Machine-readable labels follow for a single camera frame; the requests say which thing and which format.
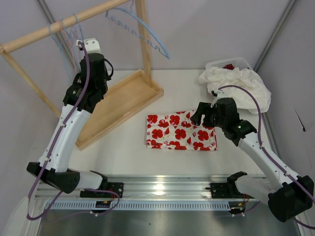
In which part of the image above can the thick blue plastic hanger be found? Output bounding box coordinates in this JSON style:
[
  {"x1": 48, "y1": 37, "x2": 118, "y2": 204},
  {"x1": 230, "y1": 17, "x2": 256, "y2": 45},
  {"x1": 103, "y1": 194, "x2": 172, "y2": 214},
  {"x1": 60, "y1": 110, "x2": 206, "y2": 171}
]
[{"x1": 105, "y1": 7, "x2": 171, "y2": 59}]

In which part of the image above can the red dotted garment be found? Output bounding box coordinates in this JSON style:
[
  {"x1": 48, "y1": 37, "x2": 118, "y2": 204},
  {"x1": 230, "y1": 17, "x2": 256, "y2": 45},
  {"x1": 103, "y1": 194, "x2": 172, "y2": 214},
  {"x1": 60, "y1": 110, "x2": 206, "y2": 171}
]
[{"x1": 223, "y1": 64, "x2": 235, "y2": 70}]

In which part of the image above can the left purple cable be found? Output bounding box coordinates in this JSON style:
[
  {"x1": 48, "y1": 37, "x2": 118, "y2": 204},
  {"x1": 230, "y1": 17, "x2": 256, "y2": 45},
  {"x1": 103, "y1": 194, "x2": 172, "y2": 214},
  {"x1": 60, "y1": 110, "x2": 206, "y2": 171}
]
[{"x1": 26, "y1": 44, "x2": 120, "y2": 221}]

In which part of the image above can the white slotted cable duct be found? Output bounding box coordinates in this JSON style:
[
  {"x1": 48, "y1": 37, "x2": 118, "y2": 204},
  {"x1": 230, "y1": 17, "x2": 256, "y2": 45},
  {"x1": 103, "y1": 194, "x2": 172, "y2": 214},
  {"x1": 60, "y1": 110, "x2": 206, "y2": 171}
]
[{"x1": 51, "y1": 200, "x2": 245, "y2": 211}]

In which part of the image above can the wooden clothes rack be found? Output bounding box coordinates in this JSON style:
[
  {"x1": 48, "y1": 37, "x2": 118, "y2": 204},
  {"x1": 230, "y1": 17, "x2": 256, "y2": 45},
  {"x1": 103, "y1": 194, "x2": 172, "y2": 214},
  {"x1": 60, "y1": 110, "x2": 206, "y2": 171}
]
[{"x1": 0, "y1": 0, "x2": 163, "y2": 150}]

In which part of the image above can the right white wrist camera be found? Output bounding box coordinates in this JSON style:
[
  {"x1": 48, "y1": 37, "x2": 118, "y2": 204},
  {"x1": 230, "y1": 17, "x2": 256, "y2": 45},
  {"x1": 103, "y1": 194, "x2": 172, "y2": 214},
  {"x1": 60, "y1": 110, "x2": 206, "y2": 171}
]
[{"x1": 211, "y1": 89, "x2": 224, "y2": 104}]

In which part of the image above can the white crumpled cloth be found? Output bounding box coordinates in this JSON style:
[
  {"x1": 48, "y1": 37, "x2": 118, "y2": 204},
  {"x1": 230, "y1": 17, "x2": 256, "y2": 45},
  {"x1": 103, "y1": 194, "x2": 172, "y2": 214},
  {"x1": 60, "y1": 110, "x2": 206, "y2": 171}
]
[{"x1": 198, "y1": 67, "x2": 271, "y2": 114}]

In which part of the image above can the aluminium mounting rail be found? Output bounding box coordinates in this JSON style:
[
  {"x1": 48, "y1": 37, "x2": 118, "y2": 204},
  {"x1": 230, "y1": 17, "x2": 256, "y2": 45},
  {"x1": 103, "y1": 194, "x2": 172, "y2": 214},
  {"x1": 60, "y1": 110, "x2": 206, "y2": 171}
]
[{"x1": 34, "y1": 174, "x2": 271, "y2": 200}]

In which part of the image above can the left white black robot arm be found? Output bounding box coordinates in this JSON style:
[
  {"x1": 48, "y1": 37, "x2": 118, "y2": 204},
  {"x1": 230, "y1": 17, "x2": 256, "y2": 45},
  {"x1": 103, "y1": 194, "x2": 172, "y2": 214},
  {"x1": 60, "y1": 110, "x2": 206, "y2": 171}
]
[{"x1": 27, "y1": 53, "x2": 112, "y2": 194}]

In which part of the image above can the red poppy print skirt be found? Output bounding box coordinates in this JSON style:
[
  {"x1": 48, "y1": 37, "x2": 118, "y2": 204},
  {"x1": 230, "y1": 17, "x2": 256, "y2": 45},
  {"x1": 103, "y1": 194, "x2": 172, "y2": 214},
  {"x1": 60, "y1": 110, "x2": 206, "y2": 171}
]
[{"x1": 146, "y1": 110, "x2": 218, "y2": 151}]

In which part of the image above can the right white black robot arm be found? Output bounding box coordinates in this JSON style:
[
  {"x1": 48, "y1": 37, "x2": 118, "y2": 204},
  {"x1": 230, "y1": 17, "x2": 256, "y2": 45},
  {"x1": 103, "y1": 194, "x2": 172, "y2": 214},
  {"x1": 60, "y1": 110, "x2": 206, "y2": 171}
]
[{"x1": 190, "y1": 98, "x2": 315, "y2": 222}]

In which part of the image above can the white laundry basket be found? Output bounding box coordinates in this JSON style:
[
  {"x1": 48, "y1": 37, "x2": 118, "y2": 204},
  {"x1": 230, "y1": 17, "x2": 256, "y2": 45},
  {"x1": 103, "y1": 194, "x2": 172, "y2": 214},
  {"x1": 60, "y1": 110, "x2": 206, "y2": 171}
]
[{"x1": 205, "y1": 57, "x2": 253, "y2": 70}]

